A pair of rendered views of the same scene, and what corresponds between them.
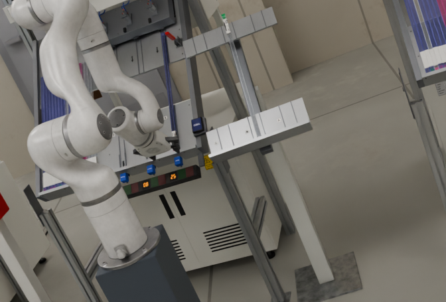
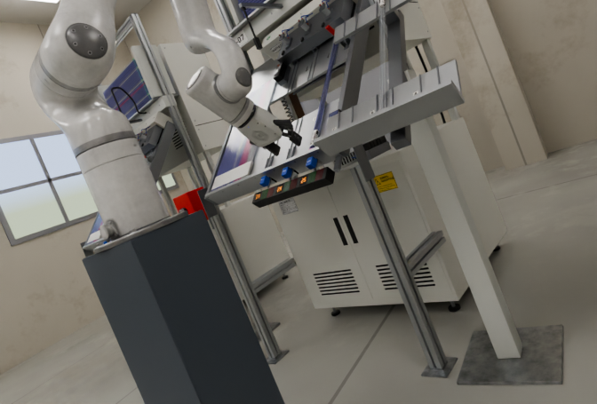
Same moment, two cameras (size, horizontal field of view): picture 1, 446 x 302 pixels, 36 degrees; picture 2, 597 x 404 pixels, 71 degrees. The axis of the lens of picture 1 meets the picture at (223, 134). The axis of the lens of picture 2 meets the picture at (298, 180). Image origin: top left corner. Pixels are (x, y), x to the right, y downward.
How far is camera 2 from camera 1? 1.41 m
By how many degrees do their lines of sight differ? 29
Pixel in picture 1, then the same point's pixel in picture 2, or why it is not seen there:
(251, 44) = (505, 122)
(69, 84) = not seen: outside the picture
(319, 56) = (579, 137)
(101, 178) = (86, 118)
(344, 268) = (540, 344)
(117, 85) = (195, 37)
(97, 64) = (179, 12)
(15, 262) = not seen: hidden behind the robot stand
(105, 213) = (89, 170)
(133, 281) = (115, 274)
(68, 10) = not seen: outside the picture
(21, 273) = not seen: hidden behind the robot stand
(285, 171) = (446, 187)
